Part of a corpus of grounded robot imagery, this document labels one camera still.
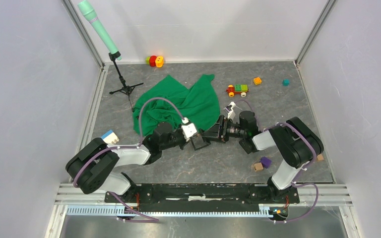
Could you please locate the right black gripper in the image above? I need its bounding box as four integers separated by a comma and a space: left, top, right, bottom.
201, 115, 246, 143

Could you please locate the green t-shirt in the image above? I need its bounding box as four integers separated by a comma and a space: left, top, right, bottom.
132, 74, 220, 136

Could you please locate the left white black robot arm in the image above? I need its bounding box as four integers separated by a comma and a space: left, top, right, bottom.
65, 122, 204, 202

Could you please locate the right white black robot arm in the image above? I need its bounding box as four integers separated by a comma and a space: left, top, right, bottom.
201, 111, 324, 202

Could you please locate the colourful toy brick train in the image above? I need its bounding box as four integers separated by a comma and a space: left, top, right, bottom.
226, 84, 249, 97

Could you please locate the tan wooden cube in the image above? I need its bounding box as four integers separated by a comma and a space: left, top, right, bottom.
253, 163, 264, 172

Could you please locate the purple cube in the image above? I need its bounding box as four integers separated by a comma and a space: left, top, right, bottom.
260, 157, 272, 169

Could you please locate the orange toy brick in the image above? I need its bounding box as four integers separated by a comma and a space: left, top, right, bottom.
253, 77, 262, 85

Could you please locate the blue white block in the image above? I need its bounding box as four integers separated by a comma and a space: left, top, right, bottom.
101, 130, 119, 144

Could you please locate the teal cube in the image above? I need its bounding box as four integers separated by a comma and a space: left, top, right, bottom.
282, 79, 290, 86

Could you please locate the brown wooden cube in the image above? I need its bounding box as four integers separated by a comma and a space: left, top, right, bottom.
317, 154, 324, 161

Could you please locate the black tripod stand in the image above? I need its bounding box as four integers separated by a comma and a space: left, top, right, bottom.
108, 51, 144, 112

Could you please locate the mint green microphone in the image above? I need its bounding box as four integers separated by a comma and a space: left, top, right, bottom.
77, 0, 122, 61

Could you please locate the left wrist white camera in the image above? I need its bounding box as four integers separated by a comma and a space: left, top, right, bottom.
181, 117, 198, 141

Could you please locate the wrist white camera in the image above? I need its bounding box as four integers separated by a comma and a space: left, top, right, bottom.
224, 101, 236, 119
181, 117, 198, 141

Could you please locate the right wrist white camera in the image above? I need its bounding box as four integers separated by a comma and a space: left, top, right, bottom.
224, 101, 236, 119

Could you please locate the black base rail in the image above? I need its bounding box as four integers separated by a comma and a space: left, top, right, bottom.
120, 183, 300, 212

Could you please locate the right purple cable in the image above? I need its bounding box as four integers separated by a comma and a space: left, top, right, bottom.
235, 99, 319, 224

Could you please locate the red green orange ring toy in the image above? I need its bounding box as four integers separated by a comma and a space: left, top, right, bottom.
145, 55, 165, 68

